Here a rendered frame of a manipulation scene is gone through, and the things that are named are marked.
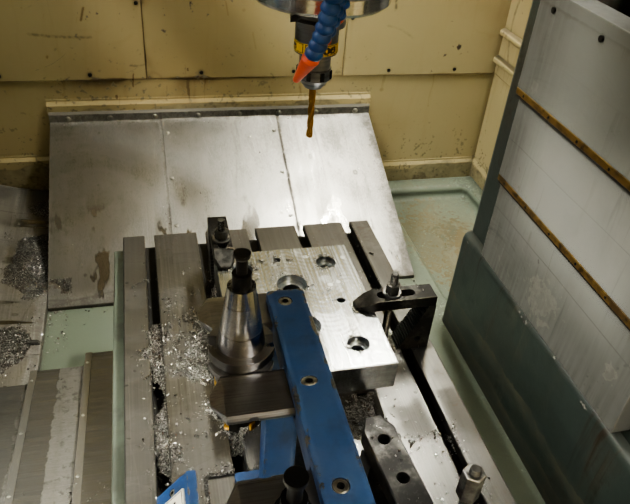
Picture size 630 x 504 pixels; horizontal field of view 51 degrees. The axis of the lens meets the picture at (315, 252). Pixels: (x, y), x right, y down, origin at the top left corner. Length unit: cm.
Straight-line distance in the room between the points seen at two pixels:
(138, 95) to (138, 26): 19
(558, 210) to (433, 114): 104
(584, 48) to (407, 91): 103
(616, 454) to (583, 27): 63
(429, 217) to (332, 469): 157
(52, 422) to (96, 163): 79
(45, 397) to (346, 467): 85
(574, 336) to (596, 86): 39
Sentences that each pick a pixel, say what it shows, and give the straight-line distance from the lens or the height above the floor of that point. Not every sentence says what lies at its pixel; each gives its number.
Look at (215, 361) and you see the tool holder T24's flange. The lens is 61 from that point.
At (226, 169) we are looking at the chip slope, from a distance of 180.
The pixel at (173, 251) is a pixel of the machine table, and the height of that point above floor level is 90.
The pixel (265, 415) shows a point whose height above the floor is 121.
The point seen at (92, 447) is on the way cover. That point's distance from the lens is 117.
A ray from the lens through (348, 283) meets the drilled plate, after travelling 108.
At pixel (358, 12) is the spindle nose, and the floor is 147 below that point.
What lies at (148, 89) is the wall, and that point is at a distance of 188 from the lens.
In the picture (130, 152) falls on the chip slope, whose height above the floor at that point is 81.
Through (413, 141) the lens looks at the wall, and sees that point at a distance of 212.
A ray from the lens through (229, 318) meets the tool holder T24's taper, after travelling 59.
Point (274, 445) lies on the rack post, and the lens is 82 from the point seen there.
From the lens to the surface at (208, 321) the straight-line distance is 66.
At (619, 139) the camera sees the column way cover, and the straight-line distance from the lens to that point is 100.
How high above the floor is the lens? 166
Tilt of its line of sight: 36 degrees down
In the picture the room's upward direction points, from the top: 5 degrees clockwise
